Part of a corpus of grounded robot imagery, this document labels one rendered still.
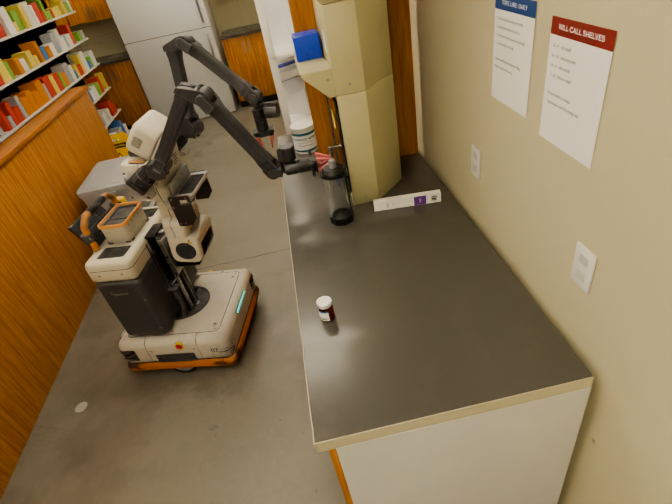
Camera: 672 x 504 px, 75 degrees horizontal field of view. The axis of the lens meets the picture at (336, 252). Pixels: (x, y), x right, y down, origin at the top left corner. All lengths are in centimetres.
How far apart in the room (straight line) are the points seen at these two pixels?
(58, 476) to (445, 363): 208
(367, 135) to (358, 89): 18
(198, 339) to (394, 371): 150
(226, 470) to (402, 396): 131
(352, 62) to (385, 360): 103
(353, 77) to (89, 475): 220
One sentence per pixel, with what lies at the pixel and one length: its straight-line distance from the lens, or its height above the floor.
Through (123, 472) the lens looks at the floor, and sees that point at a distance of 257.
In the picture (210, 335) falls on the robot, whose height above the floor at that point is 28.
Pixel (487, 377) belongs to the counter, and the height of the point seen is 94.
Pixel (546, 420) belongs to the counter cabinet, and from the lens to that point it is 134.
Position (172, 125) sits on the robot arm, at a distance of 186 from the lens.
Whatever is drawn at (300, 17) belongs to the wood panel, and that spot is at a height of 164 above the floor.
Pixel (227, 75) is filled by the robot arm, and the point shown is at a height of 145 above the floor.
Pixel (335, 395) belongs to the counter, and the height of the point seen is 94.
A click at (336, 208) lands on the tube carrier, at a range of 174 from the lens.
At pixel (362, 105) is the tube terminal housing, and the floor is 136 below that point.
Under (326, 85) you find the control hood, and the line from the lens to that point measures 170.
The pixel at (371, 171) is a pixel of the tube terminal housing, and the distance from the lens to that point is 185.
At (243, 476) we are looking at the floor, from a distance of 227.
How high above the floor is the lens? 191
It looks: 36 degrees down
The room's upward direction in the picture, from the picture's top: 12 degrees counter-clockwise
